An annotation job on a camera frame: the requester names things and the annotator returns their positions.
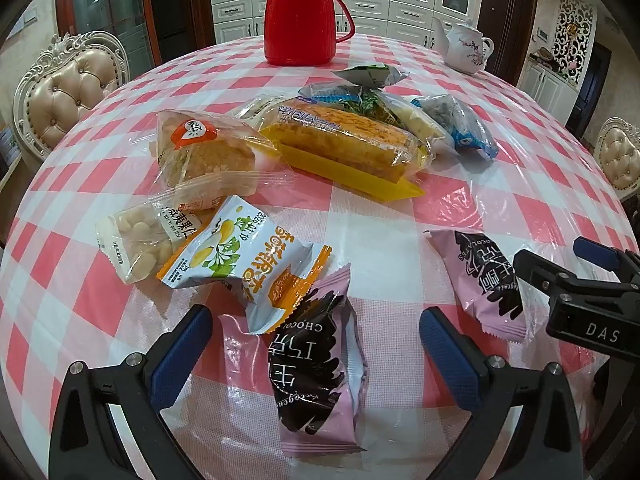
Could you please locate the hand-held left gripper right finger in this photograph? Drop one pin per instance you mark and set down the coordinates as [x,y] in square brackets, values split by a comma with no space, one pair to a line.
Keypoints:
[450,355]

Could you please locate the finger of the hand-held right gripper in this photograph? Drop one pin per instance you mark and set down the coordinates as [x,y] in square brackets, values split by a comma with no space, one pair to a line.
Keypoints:
[575,310]
[595,252]

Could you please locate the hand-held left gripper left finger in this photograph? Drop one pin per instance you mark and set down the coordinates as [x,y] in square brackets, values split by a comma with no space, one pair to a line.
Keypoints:
[182,355]

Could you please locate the pink black chocolate packet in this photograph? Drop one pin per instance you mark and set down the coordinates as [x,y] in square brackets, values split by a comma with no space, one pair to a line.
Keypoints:
[485,280]
[315,360]

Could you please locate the orange white snack packet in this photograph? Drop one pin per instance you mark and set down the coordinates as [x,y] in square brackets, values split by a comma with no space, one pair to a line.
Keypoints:
[235,250]

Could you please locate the clear packet of pale nuts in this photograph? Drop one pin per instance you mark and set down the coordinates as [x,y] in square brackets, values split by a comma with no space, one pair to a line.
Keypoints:
[140,245]

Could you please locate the blue clear packet dark contents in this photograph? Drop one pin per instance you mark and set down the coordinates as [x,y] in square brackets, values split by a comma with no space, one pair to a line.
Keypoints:
[460,125]

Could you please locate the long yellow cake packet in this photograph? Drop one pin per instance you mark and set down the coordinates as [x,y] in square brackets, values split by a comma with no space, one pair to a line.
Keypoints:
[345,140]

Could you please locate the small blue snack packet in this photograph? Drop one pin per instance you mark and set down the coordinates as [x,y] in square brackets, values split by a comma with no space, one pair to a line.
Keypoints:
[330,94]

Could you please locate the cream tufted leather chair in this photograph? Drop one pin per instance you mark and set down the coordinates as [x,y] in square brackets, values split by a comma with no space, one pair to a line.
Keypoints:
[620,155]
[65,90]

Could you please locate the white side cabinet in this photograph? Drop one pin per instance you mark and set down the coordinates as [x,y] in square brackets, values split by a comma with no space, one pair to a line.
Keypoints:
[547,90]

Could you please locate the clear cake packet orange label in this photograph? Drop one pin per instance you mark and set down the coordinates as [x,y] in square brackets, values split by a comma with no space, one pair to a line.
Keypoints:
[205,155]

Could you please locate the pale yellow snack packet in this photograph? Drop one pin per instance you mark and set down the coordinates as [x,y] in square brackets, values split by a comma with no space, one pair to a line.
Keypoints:
[420,125]

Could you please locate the dark brown door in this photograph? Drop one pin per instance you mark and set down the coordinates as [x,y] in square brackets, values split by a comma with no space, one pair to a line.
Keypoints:
[507,25]

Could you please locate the white floral teapot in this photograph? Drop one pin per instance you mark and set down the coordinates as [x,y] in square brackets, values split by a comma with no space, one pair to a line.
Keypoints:
[465,45]

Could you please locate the grey green snack packet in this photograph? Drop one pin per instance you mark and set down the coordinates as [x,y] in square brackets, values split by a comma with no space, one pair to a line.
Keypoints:
[370,76]

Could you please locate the glass door cabinet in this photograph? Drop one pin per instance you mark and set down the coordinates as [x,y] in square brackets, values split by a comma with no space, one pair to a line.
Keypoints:
[105,15]

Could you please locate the red thermos jug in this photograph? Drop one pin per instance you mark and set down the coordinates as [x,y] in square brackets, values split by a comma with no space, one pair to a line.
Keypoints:
[300,15]

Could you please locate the white lattice wall panel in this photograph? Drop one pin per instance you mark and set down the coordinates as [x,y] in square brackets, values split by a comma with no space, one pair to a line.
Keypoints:
[575,35]

